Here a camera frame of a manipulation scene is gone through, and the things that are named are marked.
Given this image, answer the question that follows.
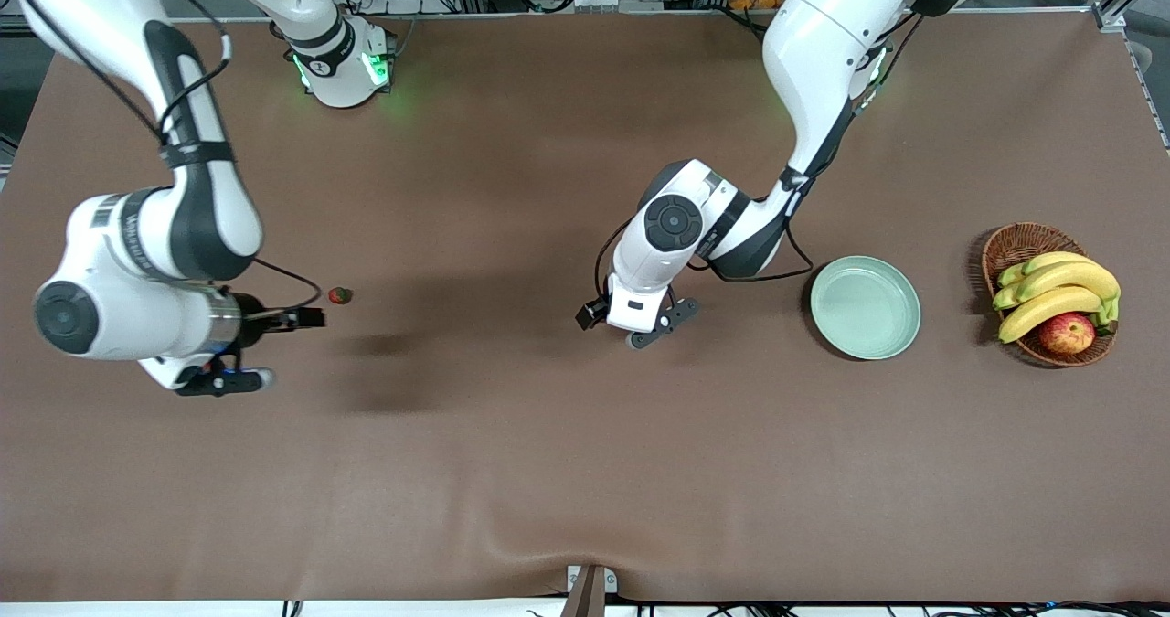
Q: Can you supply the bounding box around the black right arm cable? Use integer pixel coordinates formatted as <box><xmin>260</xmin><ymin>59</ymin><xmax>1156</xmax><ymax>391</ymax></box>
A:
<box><xmin>0</xmin><ymin>0</ymin><xmax>325</xmax><ymax>318</ymax></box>

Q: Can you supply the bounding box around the red apple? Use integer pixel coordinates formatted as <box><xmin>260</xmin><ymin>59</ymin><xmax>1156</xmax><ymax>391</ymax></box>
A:
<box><xmin>1039</xmin><ymin>313</ymin><xmax>1096</xmax><ymax>356</ymax></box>

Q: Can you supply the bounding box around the yellow banana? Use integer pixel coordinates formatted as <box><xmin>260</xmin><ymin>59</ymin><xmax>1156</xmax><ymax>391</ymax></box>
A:
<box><xmin>994</xmin><ymin>261</ymin><xmax>1122</xmax><ymax>312</ymax></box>
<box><xmin>998</xmin><ymin>251</ymin><xmax>1095</xmax><ymax>289</ymax></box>
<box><xmin>998</xmin><ymin>286</ymin><xmax>1104</xmax><ymax>345</ymax></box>

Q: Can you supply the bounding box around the aluminium table edge rail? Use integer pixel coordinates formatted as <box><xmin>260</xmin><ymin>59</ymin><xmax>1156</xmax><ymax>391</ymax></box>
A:
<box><xmin>169</xmin><ymin>6</ymin><xmax>1102</xmax><ymax>26</ymax></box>

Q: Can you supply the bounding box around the brown table cover sheet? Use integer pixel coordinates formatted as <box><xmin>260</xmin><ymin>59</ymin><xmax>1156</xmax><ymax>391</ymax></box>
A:
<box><xmin>0</xmin><ymin>12</ymin><xmax>1170</xmax><ymax>604</ymax></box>

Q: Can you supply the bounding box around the light green plate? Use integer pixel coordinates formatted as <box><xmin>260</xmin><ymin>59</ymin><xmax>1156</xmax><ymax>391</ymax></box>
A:
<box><xmin>810</xmin><ymin>256</ymin><xmax>922</xmax><ymax>361</ymax></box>

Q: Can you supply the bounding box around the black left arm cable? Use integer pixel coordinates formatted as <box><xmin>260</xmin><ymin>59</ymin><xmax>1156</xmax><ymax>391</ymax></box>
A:
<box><xmin>594</xmin><ymin>41</ymin><xmax>906</xmax><ymax>303</ymax></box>

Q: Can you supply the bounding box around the brown wicker basket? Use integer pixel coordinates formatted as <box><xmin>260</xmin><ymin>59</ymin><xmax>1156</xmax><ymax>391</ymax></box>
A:
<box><xmin>982</xmin><ymin>222</ymin><xmax>1118</xmax><ymax>368</ymax></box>

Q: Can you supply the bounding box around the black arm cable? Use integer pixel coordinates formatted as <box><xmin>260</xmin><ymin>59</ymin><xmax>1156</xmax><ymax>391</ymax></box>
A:
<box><xmin>0</xmin><ymin>0</ymin><xmax>325</xmax><ymax>318</ymax></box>
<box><xmin>594</xmin><ymin>41</ymin><xmax>906</xmax><ymax>303</ymax></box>

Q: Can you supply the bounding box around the metal camera post bracket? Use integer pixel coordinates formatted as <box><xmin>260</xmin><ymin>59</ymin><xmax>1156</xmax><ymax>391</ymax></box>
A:
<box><xmin>566</xmin><ymin>564</ymin><xmax>619</xmax><ymax>617</ymax></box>

